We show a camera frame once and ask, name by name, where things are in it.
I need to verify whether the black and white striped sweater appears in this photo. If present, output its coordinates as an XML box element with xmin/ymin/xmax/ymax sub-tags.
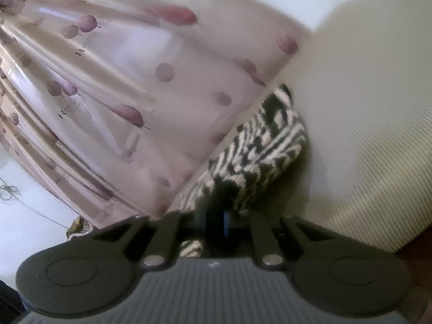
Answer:
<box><xmin>177</xmin><ymin>84</ymin><xmax>309</xmax><ymax>257</ymax></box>

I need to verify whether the beige ribbed sofa cushion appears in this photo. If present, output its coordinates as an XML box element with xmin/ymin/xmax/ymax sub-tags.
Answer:
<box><xmin>169</xmin><ymin>0</ymin><xmax>432</xmax><ymax>254</ymax></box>

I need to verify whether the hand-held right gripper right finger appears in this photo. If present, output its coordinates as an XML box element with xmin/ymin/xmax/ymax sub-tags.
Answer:
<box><xmin>223</xmin><ymin>211</ymin><xmax>338</xmax><ymax>268</ymax></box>

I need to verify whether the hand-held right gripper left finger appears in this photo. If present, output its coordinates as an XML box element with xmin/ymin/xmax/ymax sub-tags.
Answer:
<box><xmin>93</xmin><ymin>211</ymin><xmax>218</xmax><ymax>270</ymax></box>

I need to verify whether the small patterned object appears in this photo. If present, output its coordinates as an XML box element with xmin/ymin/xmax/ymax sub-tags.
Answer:
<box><xmin>67</xmin><ymin>218</ymin><xmax>93</xmax><ymax>240</ymax></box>

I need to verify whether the thin dark cable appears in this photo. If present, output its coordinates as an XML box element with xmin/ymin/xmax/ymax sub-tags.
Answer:
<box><xmin>0</xmin><ymin>177</ymin><xmax>70</xmax><ymax>231</ymax></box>

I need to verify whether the pink leaf print curtain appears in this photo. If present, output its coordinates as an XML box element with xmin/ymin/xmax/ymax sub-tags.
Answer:
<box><xmin>0</xmin><ymin>0</ymin><xmax>311</xmax><ymax>228</ymax></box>

